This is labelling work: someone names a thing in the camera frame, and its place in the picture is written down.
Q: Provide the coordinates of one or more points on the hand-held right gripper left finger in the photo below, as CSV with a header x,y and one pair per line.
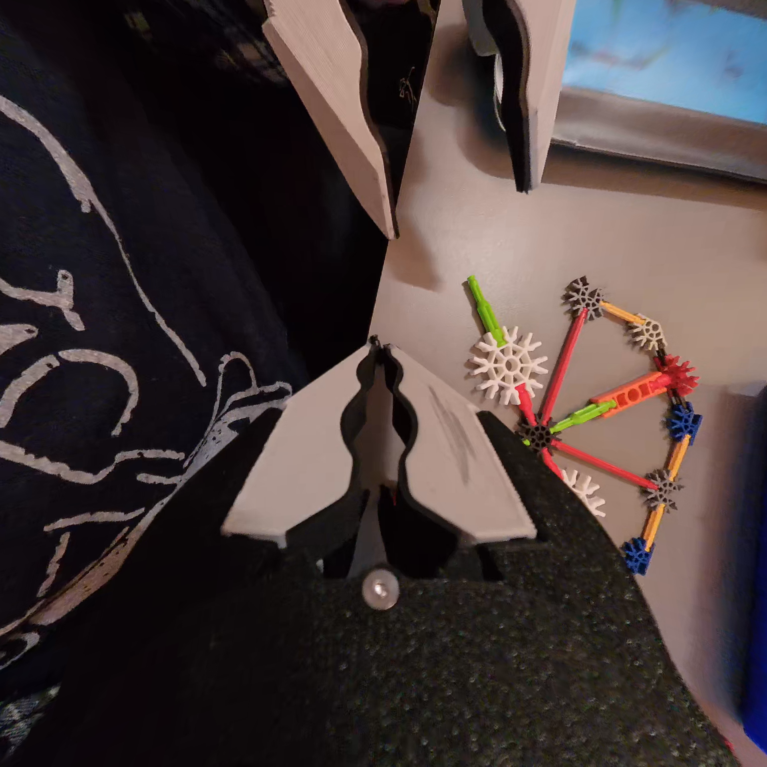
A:
x,y
287,473

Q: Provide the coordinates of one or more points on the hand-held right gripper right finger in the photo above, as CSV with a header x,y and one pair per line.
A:
x,y
461,473

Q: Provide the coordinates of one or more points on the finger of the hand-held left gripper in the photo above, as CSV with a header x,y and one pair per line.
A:
x,y
545,72
323,78

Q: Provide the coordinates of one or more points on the long red toy rod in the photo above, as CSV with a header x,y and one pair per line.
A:
x,y
599,464

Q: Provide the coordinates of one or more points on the short black toy rod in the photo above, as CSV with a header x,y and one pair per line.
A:
x,y
376,343

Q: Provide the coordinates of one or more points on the colourful toy rod wheel assembly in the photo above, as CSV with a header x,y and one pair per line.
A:
x,y
629,392

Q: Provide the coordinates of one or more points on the blue toy connector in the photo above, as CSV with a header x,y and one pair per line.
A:
x,y
636,554

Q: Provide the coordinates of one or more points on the short yellow toy rod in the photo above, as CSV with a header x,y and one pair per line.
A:
x,y
654,521

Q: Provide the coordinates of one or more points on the blue plastic bin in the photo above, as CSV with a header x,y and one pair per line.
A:
x,y
758,599

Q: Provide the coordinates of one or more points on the black printed shirt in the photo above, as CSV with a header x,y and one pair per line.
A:
x,y
150,239

